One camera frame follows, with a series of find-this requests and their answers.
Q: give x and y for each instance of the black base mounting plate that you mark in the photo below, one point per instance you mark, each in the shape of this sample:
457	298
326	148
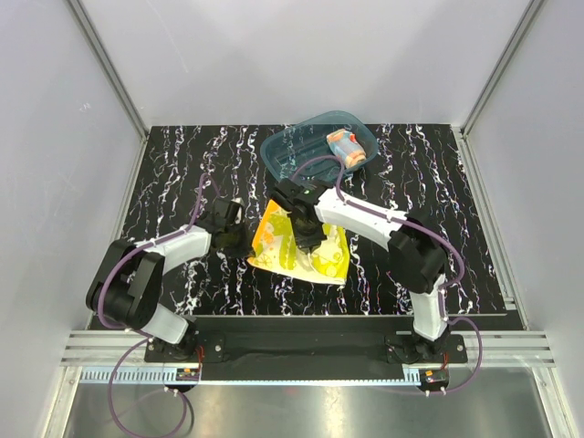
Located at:
307	350

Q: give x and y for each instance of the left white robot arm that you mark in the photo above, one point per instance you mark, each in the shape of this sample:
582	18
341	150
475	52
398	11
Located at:
127	288

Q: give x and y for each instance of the yellow patterned towel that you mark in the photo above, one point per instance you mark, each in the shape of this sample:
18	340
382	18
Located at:
276	251

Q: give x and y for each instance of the left connector board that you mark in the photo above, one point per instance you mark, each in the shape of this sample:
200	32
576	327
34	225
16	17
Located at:
189	373

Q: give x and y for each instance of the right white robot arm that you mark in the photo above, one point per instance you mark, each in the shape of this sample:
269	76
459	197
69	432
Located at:
417	256

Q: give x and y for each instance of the left aluminium frame post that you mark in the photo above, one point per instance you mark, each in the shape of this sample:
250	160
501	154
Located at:
91	34

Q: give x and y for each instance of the right aluminium frame post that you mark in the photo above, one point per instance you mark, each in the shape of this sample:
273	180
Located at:
516	39

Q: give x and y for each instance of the connector board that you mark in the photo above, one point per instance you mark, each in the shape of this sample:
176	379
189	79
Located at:
438	377
189	373

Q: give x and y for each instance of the aluminium frame post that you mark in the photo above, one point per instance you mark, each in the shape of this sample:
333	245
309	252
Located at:
91	34
516	39

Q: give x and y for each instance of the orange polka dot towel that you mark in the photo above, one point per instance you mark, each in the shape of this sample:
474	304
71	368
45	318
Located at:
343	144

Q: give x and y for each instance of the front aluminium rail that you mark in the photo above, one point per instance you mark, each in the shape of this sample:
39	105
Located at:
496	349

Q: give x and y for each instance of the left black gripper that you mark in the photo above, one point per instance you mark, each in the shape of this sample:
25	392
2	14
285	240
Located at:
245	249

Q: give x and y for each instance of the teal plastic basin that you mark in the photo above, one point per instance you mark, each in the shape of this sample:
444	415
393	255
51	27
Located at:
303	147

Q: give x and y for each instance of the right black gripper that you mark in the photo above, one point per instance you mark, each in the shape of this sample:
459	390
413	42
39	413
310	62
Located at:
311	243

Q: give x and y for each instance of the right connector board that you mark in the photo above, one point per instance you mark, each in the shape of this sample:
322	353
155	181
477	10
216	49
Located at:
438	377

